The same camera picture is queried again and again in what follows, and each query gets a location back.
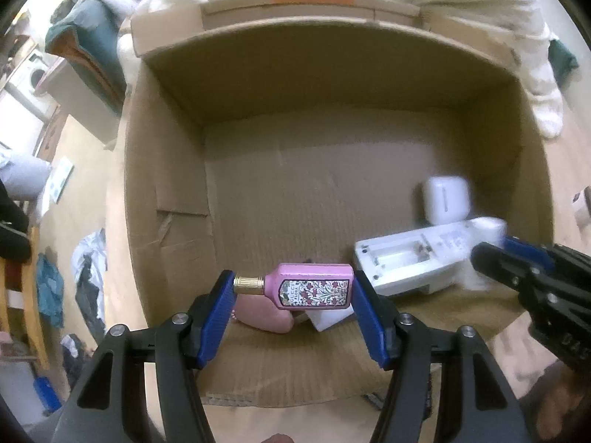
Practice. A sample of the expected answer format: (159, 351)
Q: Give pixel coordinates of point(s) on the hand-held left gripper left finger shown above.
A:
(217, 318)

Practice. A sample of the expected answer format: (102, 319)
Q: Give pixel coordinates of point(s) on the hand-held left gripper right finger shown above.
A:
(369, 318)

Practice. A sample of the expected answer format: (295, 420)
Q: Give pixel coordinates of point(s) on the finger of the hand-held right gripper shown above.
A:
(498, 260)
(526, 251)

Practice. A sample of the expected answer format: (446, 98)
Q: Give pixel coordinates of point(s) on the white cylinder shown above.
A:
(487, 230)

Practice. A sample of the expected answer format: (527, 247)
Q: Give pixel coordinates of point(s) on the pink soft toy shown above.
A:
(263, 316)

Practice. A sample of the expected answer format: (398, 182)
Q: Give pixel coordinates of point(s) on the pink floral perfume bottle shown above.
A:
(314, 286)

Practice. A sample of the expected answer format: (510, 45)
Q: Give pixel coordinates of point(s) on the white plastic electronic device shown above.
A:
(406, 263)

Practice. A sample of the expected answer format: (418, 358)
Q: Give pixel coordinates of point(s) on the white earbuds case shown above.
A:
(445, 198)

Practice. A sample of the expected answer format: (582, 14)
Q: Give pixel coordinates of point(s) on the cardboard box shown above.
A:
(323, 180)

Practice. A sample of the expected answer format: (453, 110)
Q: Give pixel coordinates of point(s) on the person's right hand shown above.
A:
(554, 404)

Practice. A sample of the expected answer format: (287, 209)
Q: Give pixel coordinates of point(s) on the white paper card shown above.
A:
(330, 319)

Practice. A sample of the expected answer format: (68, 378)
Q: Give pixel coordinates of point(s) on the white jar with brown lid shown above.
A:
(582, 205)

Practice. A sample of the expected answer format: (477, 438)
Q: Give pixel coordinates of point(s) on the black flat box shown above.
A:
(375, 400)

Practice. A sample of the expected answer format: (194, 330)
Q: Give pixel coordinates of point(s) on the crumpled clothes on floor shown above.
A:
(90, 277)

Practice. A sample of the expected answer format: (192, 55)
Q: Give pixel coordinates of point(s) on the teal cloth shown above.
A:
(48, 290)

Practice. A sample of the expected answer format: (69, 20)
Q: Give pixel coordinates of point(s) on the wooden chair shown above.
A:
(32, 314)

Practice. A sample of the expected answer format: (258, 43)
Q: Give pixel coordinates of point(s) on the blue plastic object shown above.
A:
(46, 392)

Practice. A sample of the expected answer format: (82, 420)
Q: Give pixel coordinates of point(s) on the teal pillow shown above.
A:
(565, 60)

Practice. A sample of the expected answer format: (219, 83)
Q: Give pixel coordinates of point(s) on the book on floor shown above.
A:
(60, 180)

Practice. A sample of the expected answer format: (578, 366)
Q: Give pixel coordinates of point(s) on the black clothing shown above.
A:
(11, 226)

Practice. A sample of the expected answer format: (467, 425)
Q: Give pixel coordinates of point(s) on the pale grey cloth bundle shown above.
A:
(23, 170)

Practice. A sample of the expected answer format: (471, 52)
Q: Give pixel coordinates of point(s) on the cream printed duvet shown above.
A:
(508, 4)

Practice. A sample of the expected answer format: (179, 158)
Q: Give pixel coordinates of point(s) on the white washing machine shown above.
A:
(32, 74)

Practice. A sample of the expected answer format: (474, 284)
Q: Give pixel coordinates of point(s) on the teal padded bed frame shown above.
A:
(87, 32)

